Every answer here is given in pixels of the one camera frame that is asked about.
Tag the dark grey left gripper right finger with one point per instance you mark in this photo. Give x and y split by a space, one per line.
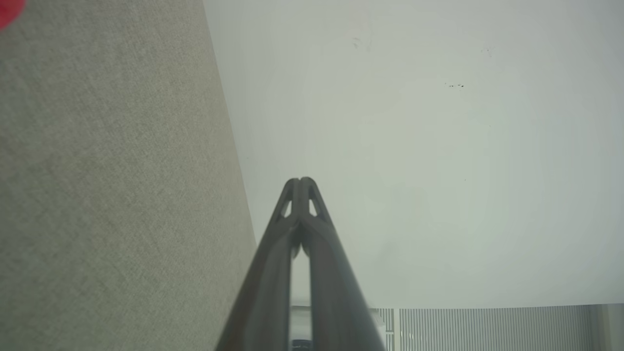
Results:
336 297

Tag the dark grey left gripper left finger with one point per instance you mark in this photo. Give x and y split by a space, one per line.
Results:
265 292

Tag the red sports jersey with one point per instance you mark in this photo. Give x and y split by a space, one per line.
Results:
7 10

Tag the grey-beige fabric sofa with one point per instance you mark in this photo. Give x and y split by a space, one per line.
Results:
112 185

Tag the white ribbed wall panel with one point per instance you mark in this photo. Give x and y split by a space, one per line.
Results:
492 329

